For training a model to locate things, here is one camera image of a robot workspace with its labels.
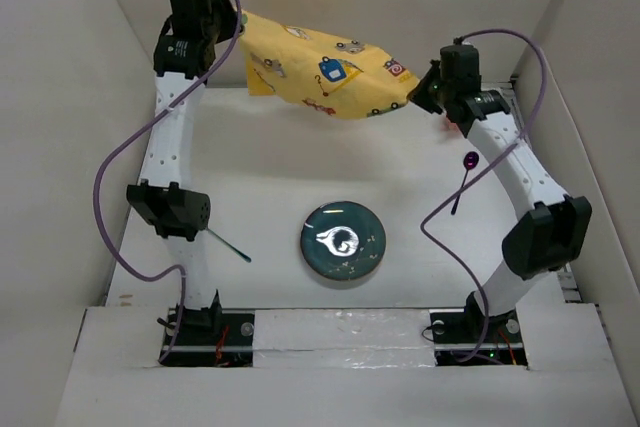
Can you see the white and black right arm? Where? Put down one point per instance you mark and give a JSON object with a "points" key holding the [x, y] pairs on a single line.
{"points": [[551, 224]]}

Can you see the pink paper cup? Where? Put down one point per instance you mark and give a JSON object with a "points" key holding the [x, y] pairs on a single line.
{"points": [[449, 129]]}

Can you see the iridescent fork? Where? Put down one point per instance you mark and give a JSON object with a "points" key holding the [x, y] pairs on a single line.
{"points": [[227, 244]]}

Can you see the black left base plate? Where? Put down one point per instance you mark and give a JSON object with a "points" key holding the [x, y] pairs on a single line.
{"points": [[230, 347]]}

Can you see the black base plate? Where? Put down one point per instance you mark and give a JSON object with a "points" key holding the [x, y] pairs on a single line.
{"points": [[457, 340], [230, 347]]}

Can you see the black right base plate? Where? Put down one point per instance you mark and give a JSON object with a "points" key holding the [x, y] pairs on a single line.
{"points": [[457, 340]]}

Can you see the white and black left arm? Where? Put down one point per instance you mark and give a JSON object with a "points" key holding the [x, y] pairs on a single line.
{"points": [[184, 58]]}

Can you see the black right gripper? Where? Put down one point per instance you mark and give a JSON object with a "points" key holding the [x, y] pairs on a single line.
{"points": [[420, 93]]}

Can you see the iridescent purple spoon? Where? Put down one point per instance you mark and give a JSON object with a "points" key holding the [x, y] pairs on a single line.
{"points": [[470, 162]]}

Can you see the dark teal patterned plate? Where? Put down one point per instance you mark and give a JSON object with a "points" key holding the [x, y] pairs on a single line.
{"points": [[343, 241]]}

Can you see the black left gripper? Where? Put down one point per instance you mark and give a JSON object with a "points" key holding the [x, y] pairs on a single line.
{"points": [[218, 1]]}

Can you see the yellow vehicle-print cloth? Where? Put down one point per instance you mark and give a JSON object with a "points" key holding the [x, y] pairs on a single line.
{"points": [[342, 77]]}

